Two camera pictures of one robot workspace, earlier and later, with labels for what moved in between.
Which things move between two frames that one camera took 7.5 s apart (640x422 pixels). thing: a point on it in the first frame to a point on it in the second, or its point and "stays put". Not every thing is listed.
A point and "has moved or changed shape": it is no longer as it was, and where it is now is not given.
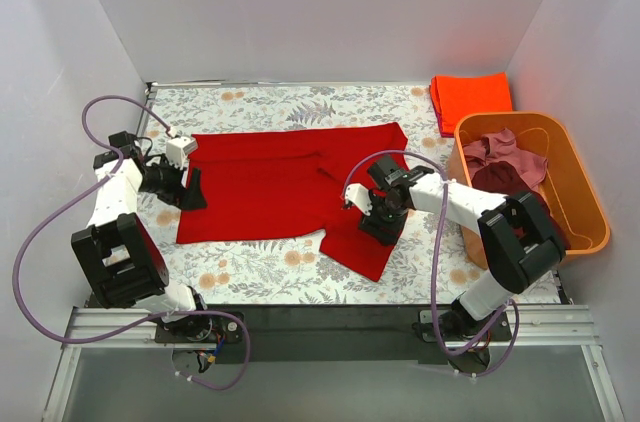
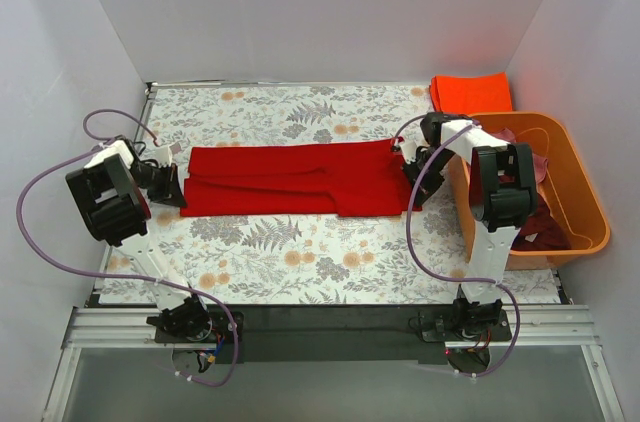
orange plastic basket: (498, 155) stays put
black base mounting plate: (262, 333) stays put
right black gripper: (381, 224) to (423, 177)
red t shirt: (288, 185) has moved or changed shape
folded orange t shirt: (454, 96) stays put
